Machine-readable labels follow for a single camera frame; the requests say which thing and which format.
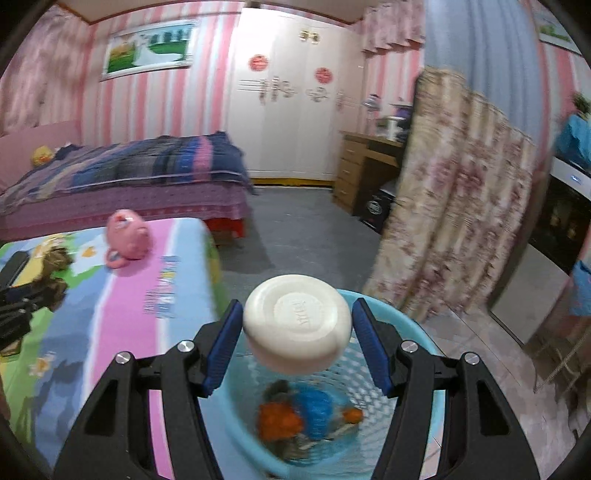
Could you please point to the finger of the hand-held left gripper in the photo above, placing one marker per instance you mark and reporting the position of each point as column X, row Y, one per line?
column 23, row 302

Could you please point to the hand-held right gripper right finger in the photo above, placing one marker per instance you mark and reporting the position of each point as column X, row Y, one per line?
column 374, row 350

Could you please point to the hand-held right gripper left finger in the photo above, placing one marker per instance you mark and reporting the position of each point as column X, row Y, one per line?
column 221, row 350

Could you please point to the brown case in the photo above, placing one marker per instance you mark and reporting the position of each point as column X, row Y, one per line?
column 57, row 294

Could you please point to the light blue plastic basket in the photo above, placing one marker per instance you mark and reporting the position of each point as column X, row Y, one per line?
column 231, row 424

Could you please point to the white soap bar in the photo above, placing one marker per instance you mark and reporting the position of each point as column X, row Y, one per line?
column 298, row 323

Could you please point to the orange snack packet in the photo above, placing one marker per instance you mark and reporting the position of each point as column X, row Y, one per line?
column 277, row 420

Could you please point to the grey snack packet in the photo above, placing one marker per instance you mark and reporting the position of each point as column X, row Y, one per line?
column 295, row 448

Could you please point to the black case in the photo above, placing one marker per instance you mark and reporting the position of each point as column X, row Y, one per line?
column 14, row 267

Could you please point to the pink cup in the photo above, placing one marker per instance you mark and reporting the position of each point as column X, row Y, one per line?
column 129, row 235

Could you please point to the black box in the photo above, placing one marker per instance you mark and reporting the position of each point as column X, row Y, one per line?
column 378, row 205

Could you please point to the yellow plush toy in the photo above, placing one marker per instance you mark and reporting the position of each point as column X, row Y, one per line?
column 42, row 156

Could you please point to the bed with purple dotted skirt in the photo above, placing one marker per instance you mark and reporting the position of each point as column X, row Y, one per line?
column 138, row 207

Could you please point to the pink headboard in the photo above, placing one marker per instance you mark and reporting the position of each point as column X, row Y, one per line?
column 32, row 138

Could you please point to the floral curtain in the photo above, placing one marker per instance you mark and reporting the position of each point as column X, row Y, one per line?
column 461, row 207

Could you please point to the plaid blanket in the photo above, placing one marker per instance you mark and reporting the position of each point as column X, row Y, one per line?
column 138, row 166

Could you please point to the wooden desk with drawers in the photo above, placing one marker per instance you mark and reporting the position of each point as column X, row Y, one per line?
column 351, row 170

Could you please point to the white wardrobe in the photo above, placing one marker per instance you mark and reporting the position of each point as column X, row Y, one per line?
column 295, row 134

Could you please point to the pink curtain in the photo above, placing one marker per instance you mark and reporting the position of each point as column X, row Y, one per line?
column 41, row 60

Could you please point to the desk lamp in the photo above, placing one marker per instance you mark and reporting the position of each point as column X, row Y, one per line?
column 372, row 103

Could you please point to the red round sticker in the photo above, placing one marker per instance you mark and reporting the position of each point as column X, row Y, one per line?
column 259, row 63
column 323, row 74

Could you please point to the pink curtain valance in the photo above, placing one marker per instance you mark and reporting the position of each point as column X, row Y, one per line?
column 392, row 25

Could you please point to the framed wall picture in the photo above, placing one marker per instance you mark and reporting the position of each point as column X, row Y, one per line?
column 147, row 48

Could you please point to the small wall picture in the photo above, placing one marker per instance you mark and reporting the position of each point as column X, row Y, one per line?
column 558, row 30

